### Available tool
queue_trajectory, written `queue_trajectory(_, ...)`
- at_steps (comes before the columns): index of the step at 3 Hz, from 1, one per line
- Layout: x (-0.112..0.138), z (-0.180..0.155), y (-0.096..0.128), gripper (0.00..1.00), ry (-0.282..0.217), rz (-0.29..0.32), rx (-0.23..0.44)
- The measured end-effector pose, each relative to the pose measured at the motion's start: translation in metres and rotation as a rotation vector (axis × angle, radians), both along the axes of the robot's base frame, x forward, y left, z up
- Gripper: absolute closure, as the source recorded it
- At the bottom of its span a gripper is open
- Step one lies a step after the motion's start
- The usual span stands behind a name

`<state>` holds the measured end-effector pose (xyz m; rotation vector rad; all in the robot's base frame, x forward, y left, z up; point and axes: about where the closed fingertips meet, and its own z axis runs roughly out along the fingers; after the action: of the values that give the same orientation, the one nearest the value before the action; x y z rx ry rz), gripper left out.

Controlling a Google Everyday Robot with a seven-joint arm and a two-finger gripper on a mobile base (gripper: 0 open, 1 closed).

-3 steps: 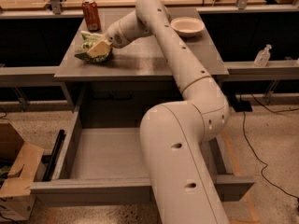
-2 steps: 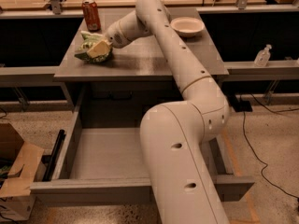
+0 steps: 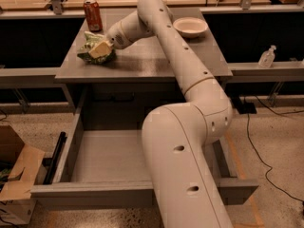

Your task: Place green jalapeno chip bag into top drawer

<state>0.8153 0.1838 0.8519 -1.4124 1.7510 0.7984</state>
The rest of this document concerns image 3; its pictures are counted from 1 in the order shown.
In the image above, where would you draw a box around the black drawer slide rail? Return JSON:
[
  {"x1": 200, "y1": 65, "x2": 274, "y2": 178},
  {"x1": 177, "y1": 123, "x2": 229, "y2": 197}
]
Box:
[{"x1": 43, "y1": 132, "x2": 67, "y2": 184}]

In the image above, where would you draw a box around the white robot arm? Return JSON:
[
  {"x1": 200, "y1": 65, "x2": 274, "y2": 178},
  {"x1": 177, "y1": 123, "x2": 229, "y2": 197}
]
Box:
[{"x1": 89, "y1": 0, "x2": 233, "y2": 228}]

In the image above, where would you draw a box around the open grey top drawer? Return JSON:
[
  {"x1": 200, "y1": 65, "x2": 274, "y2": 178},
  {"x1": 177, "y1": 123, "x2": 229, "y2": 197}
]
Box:
[{"x1": 31, "y1": 92, "x2": 258, "y2": 210}]

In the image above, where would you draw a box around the black floor power box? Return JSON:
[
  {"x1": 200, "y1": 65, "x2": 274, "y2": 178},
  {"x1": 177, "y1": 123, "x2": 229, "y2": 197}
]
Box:
[{"x1": 232, "y1": 97, "x2": 257, "y2": 114}]

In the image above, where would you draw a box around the white bowl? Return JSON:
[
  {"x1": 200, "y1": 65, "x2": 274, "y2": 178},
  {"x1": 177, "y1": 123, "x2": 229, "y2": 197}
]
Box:
[{"x1": 173, "y1": 17, "x2": 208, "y2": 38}]

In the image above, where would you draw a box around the black floor cable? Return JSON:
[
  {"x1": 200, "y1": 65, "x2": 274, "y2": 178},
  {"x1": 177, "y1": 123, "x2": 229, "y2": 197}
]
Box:
[{"x1": 245, "y1": 96, "x2": 304, "y2": 203}]

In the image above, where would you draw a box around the red soda can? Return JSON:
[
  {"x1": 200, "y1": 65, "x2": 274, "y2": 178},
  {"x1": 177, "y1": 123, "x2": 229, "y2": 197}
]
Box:
[{"x1": 84, "y1": 0, "x2": 103, "y2": 31}]

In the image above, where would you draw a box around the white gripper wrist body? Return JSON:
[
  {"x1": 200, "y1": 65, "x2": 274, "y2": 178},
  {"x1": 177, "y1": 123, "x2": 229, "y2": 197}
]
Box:
[{"x1": 105, "y1": 22, "x2": 132, "y2": 49}]

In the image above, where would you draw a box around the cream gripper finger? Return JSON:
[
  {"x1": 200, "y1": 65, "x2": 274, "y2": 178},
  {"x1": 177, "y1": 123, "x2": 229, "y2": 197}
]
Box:
[{"x1": 88, "y1": 40, "x2": 113, "y2": 58}]

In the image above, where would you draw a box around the grey cabinet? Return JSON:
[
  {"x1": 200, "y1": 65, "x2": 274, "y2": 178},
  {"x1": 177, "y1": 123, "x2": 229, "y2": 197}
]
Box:
[{"x1": 54, "y1": 7, "x2": 234, "y2": 131}]

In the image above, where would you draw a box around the cardboard box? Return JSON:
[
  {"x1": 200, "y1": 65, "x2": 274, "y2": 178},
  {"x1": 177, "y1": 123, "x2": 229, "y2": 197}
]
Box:
[{"x1": 0, "y1": 125, "x2": 45, "y2": 226}]

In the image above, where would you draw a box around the green jalapeno chip bag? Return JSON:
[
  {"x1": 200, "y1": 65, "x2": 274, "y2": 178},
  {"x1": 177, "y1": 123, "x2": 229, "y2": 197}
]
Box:
[{"x1": 77, "y1": 31, "x2": 116, "y2": 65}]

